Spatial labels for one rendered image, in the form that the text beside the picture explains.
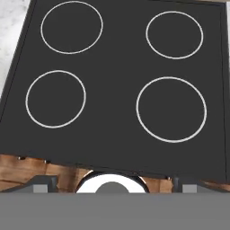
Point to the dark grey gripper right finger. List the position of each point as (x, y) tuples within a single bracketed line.
[(191, 185)]

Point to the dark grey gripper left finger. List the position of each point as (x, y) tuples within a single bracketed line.
[(42, 185)]

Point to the white and black round object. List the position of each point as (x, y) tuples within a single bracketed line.
[(90, 184)]

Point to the black glass hob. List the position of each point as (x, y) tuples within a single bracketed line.
[(116, 90)]

